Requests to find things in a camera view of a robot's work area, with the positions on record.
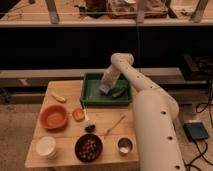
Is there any wooden spoon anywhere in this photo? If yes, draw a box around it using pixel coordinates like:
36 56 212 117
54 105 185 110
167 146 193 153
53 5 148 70
104 115 126 137

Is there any orange half pepper toy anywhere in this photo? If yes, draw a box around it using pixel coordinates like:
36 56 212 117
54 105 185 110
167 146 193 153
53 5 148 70
72 108 85 122

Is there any green cucumber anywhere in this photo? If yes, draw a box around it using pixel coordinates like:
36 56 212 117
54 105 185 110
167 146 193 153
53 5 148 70
112 87 127 99

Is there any black cable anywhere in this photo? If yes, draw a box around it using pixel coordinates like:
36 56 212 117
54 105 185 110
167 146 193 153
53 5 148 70
182 79 213 171

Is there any small metal cup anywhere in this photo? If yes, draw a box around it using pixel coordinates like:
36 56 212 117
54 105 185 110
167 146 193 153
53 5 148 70
118 137 133 155

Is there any green plastic tray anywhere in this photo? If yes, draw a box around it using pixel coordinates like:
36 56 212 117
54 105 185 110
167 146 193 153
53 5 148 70
81 73 132 106

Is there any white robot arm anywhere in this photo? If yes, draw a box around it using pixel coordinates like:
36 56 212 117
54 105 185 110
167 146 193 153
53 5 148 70
99 53 186 171

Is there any black dish brush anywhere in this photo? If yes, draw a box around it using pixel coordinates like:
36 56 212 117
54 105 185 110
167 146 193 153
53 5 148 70
80 102 96 133

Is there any dark bowl with food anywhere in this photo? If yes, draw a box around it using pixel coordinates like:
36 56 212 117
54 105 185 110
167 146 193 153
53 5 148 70
75 134 103 162

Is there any yellow banana toy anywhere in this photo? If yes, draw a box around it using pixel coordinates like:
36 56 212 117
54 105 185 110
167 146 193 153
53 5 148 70
51 93 67 103

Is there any orange bowl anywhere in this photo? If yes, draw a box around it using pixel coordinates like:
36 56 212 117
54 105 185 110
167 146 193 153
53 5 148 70
39 105 68 130

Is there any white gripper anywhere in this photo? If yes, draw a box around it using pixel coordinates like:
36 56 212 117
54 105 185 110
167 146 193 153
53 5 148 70
101 65 120 88

